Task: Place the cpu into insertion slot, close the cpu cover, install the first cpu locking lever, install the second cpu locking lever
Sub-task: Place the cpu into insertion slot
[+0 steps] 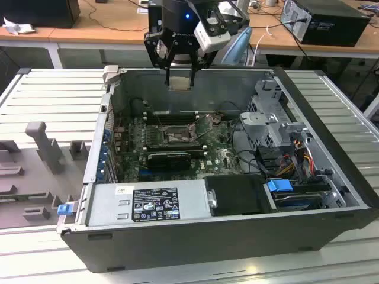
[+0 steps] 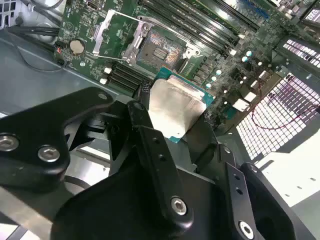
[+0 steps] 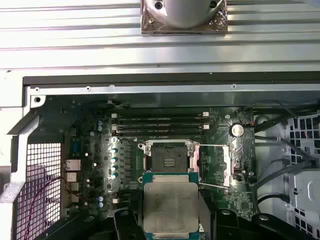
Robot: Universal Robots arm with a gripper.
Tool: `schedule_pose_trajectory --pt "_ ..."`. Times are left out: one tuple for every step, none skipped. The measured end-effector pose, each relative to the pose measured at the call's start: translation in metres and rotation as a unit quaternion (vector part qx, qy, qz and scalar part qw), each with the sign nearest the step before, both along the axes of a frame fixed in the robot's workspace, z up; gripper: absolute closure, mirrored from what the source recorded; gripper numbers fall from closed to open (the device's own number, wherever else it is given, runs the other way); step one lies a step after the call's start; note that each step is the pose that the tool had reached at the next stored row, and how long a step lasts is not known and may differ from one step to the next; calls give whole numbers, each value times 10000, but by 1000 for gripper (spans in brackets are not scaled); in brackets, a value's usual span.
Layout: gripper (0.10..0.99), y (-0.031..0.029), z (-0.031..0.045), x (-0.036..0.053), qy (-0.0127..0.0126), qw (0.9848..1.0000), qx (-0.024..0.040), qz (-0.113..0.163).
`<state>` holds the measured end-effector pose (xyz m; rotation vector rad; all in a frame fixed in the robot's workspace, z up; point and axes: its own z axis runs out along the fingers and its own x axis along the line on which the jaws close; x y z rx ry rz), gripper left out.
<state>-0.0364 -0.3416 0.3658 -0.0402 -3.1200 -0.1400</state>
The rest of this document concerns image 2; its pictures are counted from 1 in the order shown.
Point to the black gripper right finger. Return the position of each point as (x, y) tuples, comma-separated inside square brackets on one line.
[(237, 207)]

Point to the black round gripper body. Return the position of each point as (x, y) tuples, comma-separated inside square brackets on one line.
[(112, 212)]

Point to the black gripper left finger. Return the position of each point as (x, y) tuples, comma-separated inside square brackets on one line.
[(32, 130)]

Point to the silver topped green CPU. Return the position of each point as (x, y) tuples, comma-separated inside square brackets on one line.
[(175, 107)]

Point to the metal socket cover frame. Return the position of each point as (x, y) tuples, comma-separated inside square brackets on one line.
[(101, 33)]

